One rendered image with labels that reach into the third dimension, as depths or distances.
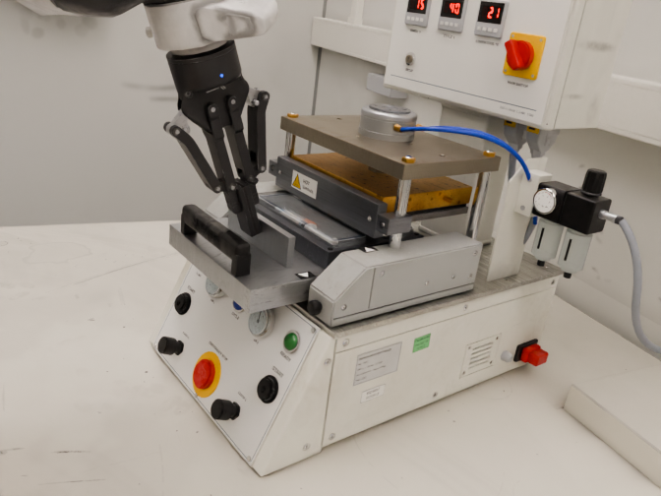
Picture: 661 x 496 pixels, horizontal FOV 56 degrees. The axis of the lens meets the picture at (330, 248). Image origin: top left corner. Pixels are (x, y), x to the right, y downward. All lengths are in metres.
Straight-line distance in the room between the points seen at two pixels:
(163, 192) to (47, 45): 0.62
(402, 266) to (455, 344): 0.19
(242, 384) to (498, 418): 0.38
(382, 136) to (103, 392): 0.51
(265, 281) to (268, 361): 0.11
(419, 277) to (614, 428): 0.36
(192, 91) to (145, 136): 1.64
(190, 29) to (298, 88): 1.81
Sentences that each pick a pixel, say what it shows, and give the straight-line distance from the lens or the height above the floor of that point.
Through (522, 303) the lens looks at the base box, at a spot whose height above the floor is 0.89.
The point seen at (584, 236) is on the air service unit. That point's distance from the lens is 0.85.
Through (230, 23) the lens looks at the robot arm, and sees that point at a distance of 0.65.
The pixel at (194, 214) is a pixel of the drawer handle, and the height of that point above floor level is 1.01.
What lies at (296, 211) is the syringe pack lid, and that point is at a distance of 0.85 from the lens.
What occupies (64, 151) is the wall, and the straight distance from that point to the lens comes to 2.31.
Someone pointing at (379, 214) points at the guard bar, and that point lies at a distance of 0.76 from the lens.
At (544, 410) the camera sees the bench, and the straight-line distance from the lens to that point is 1.01.
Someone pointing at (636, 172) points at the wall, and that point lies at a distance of 1.30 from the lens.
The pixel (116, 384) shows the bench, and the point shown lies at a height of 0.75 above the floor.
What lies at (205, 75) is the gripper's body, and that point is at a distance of 0.68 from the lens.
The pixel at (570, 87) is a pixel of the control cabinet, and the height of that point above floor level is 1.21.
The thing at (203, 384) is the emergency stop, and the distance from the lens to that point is 0.86.
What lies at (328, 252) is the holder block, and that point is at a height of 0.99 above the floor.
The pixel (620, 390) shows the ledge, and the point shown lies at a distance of 1.03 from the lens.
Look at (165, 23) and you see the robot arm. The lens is 0.67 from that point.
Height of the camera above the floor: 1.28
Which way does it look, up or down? 22 degrees down
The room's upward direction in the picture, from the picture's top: 7 degrees clockwise
